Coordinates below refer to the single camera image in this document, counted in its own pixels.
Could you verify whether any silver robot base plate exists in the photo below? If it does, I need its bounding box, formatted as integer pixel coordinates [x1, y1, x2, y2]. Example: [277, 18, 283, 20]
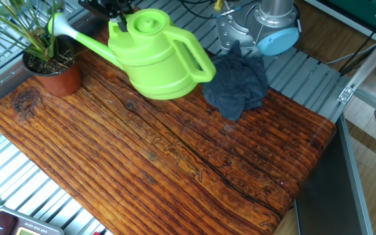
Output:
[214, 9, 262, 52]

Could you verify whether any aluminium profile frame beam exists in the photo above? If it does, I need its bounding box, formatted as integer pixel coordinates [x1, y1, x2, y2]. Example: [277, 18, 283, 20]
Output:
[337, 19, 376, 122]

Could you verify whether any green plastic watering can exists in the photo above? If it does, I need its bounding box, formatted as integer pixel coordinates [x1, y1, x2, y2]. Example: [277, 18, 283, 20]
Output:
[47, 8, 217, 101]

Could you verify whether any red tin box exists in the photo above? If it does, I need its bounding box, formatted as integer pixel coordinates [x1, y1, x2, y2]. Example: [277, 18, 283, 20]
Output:
[0, 208, 66, 235]

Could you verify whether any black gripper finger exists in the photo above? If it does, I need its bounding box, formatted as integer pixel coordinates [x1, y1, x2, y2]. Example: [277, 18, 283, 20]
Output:
[121, 0, 136, 16]
[78, 0, 129, 33]

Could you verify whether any dark grey crumpled towel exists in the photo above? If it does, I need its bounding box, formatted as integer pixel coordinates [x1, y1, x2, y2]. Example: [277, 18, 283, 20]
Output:
[202, 40, 270, 123]

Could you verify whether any potted plant in terracotta pot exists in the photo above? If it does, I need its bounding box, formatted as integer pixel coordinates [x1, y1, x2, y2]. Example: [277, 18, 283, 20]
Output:
[0, 0, 84, 98]

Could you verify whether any dark grey side panel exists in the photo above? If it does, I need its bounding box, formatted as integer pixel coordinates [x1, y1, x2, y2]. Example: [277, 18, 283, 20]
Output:
[293, 116, 374, 235]

